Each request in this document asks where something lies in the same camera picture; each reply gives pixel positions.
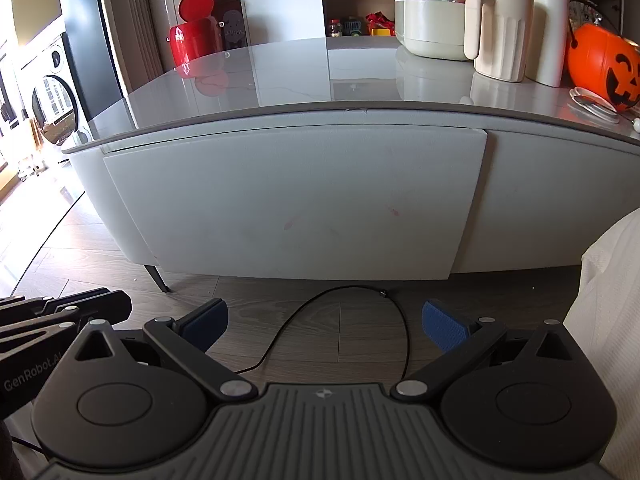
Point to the cream ribbed jug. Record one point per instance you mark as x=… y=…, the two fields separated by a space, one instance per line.
x=500 y=35

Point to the red pedal bin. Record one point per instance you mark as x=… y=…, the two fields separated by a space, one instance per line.
x=195 y=40

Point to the yellow toy block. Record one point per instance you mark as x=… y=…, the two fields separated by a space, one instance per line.
x=380 y=32

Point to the metal spoon with white ball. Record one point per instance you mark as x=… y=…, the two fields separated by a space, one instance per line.
x=595 y=110

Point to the small spice jar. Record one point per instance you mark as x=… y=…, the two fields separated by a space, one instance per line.
x=335 y=29

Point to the small white dish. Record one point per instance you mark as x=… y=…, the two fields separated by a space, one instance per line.
x=592 y=96

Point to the white cabinet with grey top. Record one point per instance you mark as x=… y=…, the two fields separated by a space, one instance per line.
x=92 y=175

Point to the green toy car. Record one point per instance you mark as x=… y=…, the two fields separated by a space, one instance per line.
x=353 y=27

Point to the tall cream thermos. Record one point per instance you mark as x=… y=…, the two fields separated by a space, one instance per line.
x=547 y=25

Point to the orange pumpkin bucket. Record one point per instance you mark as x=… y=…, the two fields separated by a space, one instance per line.
x=595 y=60

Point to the white wall shelf unit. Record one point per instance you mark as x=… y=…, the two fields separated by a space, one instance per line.
x=280 y=0

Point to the red toy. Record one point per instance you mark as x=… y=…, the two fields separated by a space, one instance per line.
x=380 y=21

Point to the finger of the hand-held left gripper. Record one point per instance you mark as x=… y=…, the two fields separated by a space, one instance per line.
x=90 y=305
x=35 y=335

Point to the dark refrigerator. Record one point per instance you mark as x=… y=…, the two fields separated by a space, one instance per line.
x=85 y=35

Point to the cream cooking pot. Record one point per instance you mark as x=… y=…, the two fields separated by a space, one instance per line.
x=430 y=30

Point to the white front-loading washing machine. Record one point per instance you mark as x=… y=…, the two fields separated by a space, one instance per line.
x=55 y=105

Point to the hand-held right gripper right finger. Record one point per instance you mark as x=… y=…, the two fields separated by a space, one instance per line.
x=445 y=327

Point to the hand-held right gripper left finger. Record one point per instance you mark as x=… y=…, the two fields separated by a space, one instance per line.
x=207 y=325

